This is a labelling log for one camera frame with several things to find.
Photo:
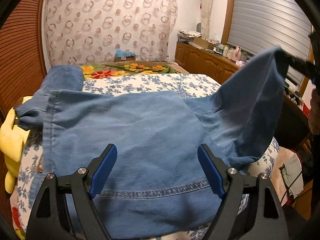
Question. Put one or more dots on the stack of papers on cabinet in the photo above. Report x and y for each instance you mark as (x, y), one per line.
(187, 34)

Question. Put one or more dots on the colourful floral blanket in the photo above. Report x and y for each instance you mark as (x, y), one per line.
(103, 70)

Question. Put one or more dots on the wooden sideboard cabinet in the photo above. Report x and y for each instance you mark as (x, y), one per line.
(197, 61)

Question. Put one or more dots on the blue denim jeans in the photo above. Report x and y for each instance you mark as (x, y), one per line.
(157, 183)
(32, 113)

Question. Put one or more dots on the folded blue denim jeans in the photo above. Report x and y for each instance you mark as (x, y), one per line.
(32, 113)

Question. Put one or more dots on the grey roller window blind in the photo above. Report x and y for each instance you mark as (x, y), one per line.
(260, 24)

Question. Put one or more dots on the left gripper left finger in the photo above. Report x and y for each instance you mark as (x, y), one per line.
(50, 218)

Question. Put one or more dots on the person's right hand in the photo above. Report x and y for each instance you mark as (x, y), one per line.
(314, 119)

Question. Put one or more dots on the blue white floral bedsheet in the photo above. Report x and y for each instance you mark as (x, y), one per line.
(185, 85)

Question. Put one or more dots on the circle patterned sheer curtain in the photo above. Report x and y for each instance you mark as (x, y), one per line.
(90, 31)

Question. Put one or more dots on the brown box with blue cloth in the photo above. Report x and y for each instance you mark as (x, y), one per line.
(124, 56)

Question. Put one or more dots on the cardboard box on cabinet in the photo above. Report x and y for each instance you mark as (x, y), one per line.
(202, 43)

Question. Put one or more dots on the yellow Pikachu plush toy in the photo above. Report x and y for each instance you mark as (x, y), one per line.
(13, 140)

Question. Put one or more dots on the pink bottle on cabinet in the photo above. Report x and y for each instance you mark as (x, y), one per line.
(236, 56)

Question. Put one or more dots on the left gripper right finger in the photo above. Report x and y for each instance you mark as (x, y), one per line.
(250, 207)

